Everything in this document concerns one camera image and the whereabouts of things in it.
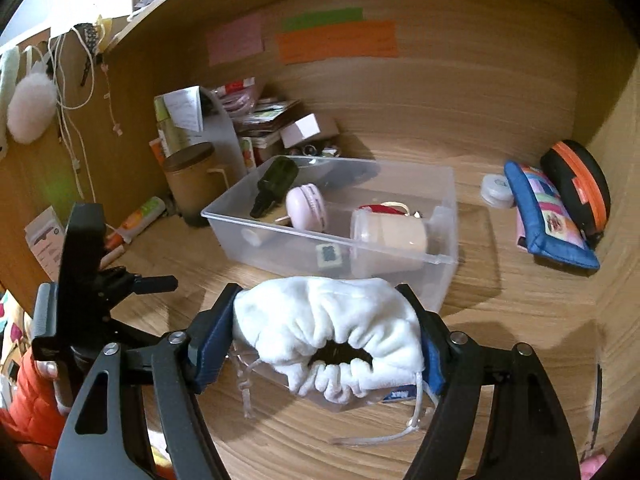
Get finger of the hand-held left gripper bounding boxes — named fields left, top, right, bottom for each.
left=106, top=310, right=168, bottom=361
left=102, top=267, right=179, bottom=311

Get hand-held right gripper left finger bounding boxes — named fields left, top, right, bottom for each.
left=50, top=282, right=243, bottom=480

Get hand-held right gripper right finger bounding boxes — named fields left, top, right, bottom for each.
left=395, top=283, right=583, bottom=480

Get clear plastic storage box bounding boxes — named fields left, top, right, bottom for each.
left=201, top=155, right=460, bottom=316

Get cream lotion bottle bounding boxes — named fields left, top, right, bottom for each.
left=349, top=207, right=431, bottom=256

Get small blue white packet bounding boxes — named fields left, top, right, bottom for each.
left=315, top=243, right=342, bottom=267

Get red charm pouch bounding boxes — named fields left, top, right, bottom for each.
left=357, top=200, right=426, bottom=221

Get dark green bottle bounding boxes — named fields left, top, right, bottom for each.
left=250, top=156, right=300, bottom=219

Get pink round compact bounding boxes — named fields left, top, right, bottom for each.
left=285, top=183, right=328, bottom=233

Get person's left forearm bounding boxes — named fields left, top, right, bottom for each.
left=0, top=347, right=68, bottom=480

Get wooden desktop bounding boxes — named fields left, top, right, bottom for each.
left=100, top=125, right=616, bottom=480

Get person's left hand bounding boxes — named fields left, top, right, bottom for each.
left=34, top=357, right=69, bottom=412

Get white medicine box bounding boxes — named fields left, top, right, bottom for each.
left=24, top=206, right=68, bottom=281

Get orange green tube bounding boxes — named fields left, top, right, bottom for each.
left=117, top=196, right=167, bottom=241

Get brown mug with lid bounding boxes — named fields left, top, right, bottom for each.
left=162, top=141, right=228, bottom=228

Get colourful printed cloth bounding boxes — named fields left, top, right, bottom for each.
left=0, top=290, right=36, bottom=376

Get white fluffy pompom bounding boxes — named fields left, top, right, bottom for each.
left=6, top=72, right=58, bottom=145

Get fruit print carton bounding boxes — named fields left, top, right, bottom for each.
left=240, top=136, right=258, bottom=171

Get white printed paper receipt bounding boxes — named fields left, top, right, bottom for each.
left=165, top=86, right=205, bottom=133

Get blue pencil case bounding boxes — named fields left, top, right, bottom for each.
left=502, top=160, right=601, bottom=272

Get mint green cloth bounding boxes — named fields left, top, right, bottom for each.
left=0, top=47, right=23, bottom=161

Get white round case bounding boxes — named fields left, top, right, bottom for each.
left=481, top=173, right=515, bottom=208

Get pink cloth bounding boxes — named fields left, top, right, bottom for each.
left=580, top=452, right=608, bottom=480

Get stack of assorted packets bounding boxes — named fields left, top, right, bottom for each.
left=210, top=77, right=306, bottom=141

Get glass bowl of trinkets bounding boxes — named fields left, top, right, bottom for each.
left=282, top=142, right=341, bottom=161

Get small white open box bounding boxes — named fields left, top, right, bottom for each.
left=280, top=113, right=341, bottom=148

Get black orange zip case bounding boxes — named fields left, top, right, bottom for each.
left=540, top=140, right=612, bottom=248

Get pink sticky note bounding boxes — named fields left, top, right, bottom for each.
left=206, top=14, right=266, bottom=67

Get orange sticky note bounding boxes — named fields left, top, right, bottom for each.
left=276, top=20, right=400, bottom=65

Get green sticky note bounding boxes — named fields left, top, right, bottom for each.
left=281, top=7, right=364, bottom=32

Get white earphone cable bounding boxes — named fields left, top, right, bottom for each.
left=47, top=22, right=126, bottom=201

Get black cable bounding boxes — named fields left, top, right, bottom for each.
left=585, top=360, right=603, bottom=456

